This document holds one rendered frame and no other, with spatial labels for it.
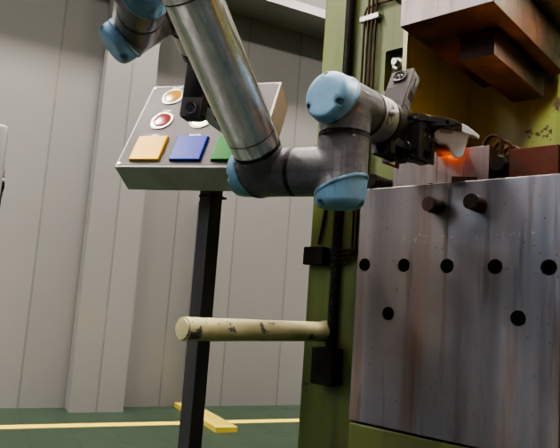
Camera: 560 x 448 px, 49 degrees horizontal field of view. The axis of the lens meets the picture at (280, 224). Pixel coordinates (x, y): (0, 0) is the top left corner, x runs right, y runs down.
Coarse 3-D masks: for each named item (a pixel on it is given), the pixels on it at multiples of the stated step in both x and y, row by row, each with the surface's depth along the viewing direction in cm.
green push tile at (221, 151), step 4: (220, 136) 136; (220, 140) 136; (224, 140) 135; (216, 144) 135; (220, 144) 135; (224, 144) 135; (216, 148) 134; (220, 148) 134; (224, 148) 134; (228, 148) 133; (212, 152) 134; (216, 152) 134; (220, 152) 133; (224, 152) 133; (228, 152) 133; (212, 156) 133; (216, 156) 133; (220, 156) 132; (224, 156) 132; (228, 156) 132; (212, 160) 133; (216, 160) 133; (220, 160) 132; (224, 160) 132
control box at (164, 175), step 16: (160, 96) 152; (272, 96) 143; (144, 112) 149; (160, 112) 148; (176, 112) 146; (272, 112) 139; (144, 128) 145; (160, 128) 144; (176, 128) 143; (192, 128) 141; (208, 128) 140; (128, 144) 143; (208, 144) 137; (128, 160) 139; (160, 160) 137; (208, 160) 134; (128, 176) 141; (144, 176) 139; (160, 176) 138; (176, 176) 137; (192, 176) 136; (208, 176) 135; (224, 176) 134
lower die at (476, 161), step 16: (448, 160) 117; (464, 160) 114; (480, 160) 112; (400, 176) 123; (416, 176) 121; (432, 176) 118; (448, 176) 116; (464, 176) 114; (480, 176) 112; (496, 176) 113
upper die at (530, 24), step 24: (408, 0) 128; (432, 0) 124; (456, 0) 120; (480, 0) 117; (504, 0) 119; (528, 0) 129; (408, 24) 127; (432, 24) 126; (456, 24) 125; (480, 24) 125; (504, 24) 124; (528, 24) 129; (552, 24) 141; (432, 48) 138; (456, 48) 137; (528, 48) 134; (552, 48) 140; (552, 72) 146
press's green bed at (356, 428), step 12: (348, 432) 116; (360, 432) 114; (372, 432) 112; (384, 432) 111; (396, 432) 109; (348, 444) 115; (360, 444) 114; (372, 444) 112; (384, 444) 110; (396, 444) 109; (408, 444) 107; (420, 444) 106; (432, 444) 104; (444, 444) 103; (456, 444) 102
